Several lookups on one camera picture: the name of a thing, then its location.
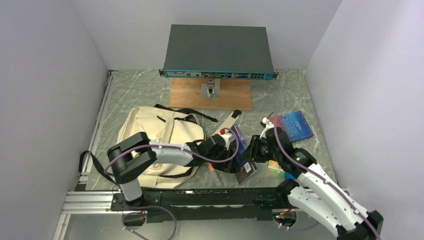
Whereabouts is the wooden base board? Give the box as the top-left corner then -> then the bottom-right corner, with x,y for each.
168,78 -> 253,111

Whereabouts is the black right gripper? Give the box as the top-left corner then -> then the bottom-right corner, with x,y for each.
241,134 -> 281,163

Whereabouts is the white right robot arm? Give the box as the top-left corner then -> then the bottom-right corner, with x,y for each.
243,127 -> 384,240

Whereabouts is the dark space notebook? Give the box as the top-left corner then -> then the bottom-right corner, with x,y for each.
231,124 -> 257,185

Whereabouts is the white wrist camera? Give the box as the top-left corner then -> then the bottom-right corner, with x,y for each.
219,129 -> 235,148
259,117 -> 275,139

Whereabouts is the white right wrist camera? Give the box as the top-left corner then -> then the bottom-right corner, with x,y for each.
259,117 -> 275,139

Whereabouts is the grey network switch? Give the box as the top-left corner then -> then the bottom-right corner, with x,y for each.
159,24 -> 278,80

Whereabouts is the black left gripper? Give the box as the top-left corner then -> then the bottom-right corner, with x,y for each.
205,146 -> 237,174

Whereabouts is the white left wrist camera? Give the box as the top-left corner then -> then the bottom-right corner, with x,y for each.
219,129 -> 235,148

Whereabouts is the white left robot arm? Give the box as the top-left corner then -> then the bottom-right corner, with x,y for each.
104,129 -> 240,210

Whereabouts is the orange blue paperback book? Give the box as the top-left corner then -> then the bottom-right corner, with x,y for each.
276,111 -> 314,143

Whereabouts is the yellow banana toy pack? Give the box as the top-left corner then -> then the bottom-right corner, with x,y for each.
267,160 -> 286,179

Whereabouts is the beige canvas backpack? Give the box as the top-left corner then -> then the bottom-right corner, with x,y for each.
116,104 -> 218,189

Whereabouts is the orange pen in pack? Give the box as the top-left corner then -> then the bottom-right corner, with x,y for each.
207,162 -> 222,187

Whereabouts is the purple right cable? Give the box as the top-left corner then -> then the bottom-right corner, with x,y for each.
267,111 -> 382,240

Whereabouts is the grey metal stand bracket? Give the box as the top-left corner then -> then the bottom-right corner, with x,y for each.
201,79 -> 221,99

